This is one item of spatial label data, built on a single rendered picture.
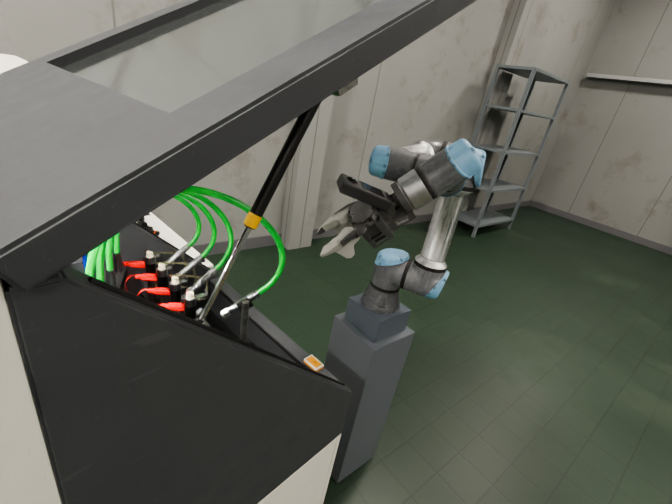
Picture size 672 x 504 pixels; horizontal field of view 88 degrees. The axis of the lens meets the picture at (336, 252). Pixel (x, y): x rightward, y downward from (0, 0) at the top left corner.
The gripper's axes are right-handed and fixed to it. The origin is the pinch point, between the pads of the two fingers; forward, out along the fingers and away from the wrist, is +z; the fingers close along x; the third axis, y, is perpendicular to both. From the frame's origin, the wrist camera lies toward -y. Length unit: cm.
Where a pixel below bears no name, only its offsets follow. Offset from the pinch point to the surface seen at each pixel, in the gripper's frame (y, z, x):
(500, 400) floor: 208, 2, 40
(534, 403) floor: 225, -14, 37
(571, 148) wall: 510, -317, 549
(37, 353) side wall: -32, 13, -39
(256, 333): 23.9, 41.4, 10.6
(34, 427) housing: -27, 20, -41
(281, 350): 26.2, 33.3, 1.4
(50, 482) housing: -21, 26, -43
